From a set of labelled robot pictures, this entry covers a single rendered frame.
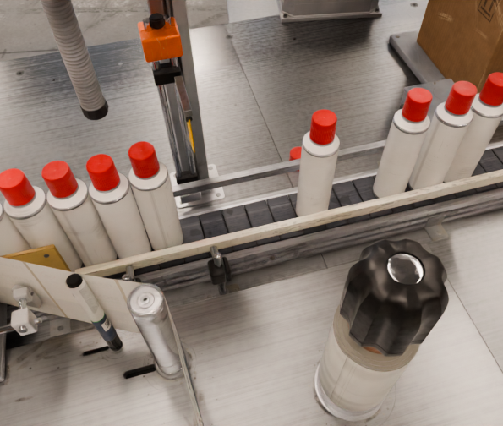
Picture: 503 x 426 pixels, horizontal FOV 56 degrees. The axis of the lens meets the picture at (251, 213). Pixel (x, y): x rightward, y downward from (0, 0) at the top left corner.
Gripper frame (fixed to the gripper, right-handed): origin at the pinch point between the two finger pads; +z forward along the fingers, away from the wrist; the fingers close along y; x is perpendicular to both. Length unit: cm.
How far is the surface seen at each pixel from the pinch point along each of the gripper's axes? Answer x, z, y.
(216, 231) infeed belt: -42, 30, -1
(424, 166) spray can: -13.2, 11.9, 0.5
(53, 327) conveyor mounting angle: -66, 44, 6
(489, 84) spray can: -12.0, -3.0, -0.5
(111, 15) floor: -30, 115, -227
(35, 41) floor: -69, 131, -213
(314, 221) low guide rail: -29.7, 21.9, 3.4
